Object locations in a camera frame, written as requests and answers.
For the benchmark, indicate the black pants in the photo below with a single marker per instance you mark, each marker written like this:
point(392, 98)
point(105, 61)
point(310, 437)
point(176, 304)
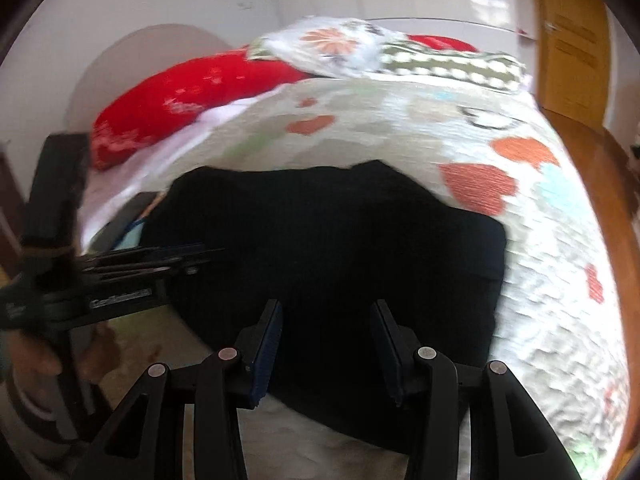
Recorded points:
point(325, 240)

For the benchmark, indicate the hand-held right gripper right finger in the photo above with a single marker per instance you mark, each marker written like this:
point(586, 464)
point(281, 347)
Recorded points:
point(387, 355)

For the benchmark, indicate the beige arched headboard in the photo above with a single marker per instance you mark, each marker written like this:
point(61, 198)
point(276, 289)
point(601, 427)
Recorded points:
point(150, 45)

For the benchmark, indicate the white floral pillow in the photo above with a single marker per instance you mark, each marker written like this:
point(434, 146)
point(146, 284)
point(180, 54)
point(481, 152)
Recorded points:
point(325, 42)

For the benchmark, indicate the plain red pillow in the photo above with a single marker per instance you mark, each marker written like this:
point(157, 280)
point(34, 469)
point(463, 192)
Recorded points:
point(442, 44)

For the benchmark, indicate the quilted bedspread with red hearts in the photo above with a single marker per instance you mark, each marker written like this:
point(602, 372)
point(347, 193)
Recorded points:
point(400, 125)

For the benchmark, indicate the red pillow with white embroidery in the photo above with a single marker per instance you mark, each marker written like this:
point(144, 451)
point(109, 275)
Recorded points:
point(175, 95)

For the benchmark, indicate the green bolster with white print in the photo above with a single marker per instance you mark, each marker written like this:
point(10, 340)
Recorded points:
point(450, 67)

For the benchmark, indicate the person's left hand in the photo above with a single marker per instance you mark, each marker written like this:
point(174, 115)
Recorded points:
point(102, 355)

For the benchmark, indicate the wooden door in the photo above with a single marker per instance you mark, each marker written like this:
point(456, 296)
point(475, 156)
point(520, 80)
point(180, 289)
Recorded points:
point(575, 60)

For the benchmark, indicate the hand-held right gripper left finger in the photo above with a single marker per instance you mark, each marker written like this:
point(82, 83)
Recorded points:
point(267, 350)

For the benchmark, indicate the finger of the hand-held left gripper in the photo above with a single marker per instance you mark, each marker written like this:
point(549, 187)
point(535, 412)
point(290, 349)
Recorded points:
point(150, 271)
point(165, 254)

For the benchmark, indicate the person's left forearm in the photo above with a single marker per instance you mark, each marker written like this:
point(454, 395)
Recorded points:
point(35, 410)

